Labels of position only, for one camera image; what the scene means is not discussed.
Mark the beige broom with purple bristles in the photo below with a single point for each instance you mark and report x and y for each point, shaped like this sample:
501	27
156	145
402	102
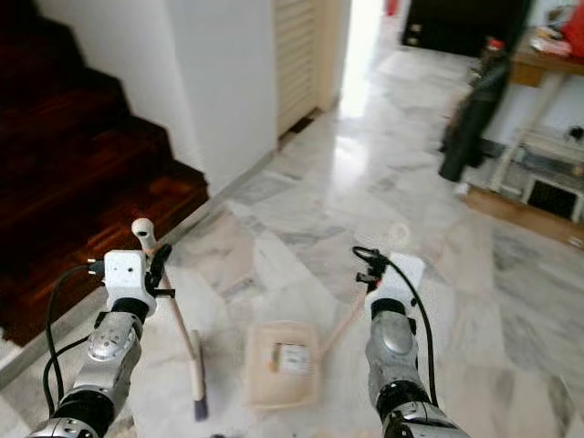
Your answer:
187	347

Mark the beige plastic dustpan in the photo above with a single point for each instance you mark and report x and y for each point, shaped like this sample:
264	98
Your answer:
278	365

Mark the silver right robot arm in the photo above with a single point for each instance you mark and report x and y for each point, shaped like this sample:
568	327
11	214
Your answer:
397	351

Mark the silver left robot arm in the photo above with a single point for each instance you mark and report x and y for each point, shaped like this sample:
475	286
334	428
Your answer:
109	351

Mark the dark wooden staircase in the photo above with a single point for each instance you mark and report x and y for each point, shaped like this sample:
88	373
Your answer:
82	164

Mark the long black bag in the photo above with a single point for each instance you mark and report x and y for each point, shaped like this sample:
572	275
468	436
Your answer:
474	114

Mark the white low shelf unit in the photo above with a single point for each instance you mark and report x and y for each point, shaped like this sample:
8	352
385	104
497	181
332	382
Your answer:
543	178

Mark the cream louvered door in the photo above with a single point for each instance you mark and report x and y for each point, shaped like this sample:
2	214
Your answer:
297	64

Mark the bottle with red cap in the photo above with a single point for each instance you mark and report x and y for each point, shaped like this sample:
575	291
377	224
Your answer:
493	57

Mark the dark wooden cabinet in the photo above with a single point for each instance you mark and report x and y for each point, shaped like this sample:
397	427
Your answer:
456	26

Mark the small red object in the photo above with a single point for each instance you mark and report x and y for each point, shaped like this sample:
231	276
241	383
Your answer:
392	6

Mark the wooden table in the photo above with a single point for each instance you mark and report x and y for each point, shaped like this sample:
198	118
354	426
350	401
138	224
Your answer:
543	68

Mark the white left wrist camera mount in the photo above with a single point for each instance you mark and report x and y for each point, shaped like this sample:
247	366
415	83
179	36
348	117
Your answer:
126	276

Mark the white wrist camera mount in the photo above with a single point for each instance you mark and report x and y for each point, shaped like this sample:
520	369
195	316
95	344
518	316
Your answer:
401	278
126	276

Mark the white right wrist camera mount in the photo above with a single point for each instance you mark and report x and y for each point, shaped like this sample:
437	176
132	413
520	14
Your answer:
401	278

